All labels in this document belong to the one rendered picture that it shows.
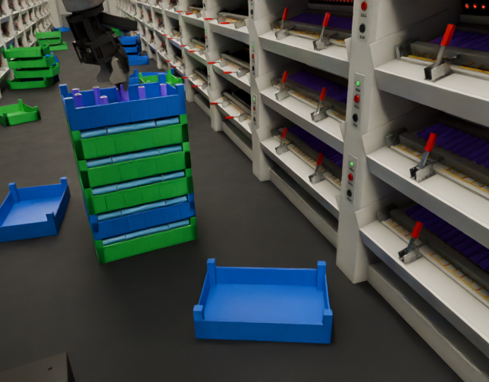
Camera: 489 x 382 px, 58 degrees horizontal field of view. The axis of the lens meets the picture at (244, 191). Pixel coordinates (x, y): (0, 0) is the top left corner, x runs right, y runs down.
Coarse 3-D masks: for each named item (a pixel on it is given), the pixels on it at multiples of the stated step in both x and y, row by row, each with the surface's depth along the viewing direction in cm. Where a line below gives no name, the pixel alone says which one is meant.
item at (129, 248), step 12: (180, 228) 132; (192, 228) 134; (96, 240) 123; (132, 240) 127; (144, 240) 129; (156, 240) 131; (168, 240) 132; (180, 240) 134; (96, 252) 128; (108, 252) 126; (120, 252) 127; (132, 252) 129; (144, 252) 130
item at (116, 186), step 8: (152, 176) 125; (160, 176) 125; (168, 176) 125; (176, 176) 126; (112, 184) 126; (120, 184) 120; (128, 184) 121; (136, 184) 122; (144, 184) 123; (96, 192) 118; (104, 192) 119
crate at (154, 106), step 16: (160, 80) 131; (64, 96) 122; (112, 96) 128; (160, 96) 134; (176, 96) 116; (64, 112) 124; (80, 112) 108; (96, 112) 109; (112, 112) 111; (128, 112) 113; (144, 112) 114; (160, 112) 116; (176, 112) 118; (80, 128) 109
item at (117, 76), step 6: (114, 60) 106; (114, 66) 106; (120, 66) 107; (114, 72) 107; (120, 72) 108; (108, 78) 106; (114, 78) 107; (120, 78) 108; (126, 78) 109; (126, 84) 111; (126, 90) 112
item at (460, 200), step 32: (384, 128) 97; (416, 128) 100; (448, 128) 93; (480, 128) 88; (384, 160) 94; (416, 160) 89; (448, 160) 83; (480, 160) 80; (416, 192) 84; (448, 192) 79; (480, 192) 75; (480, 224) 70
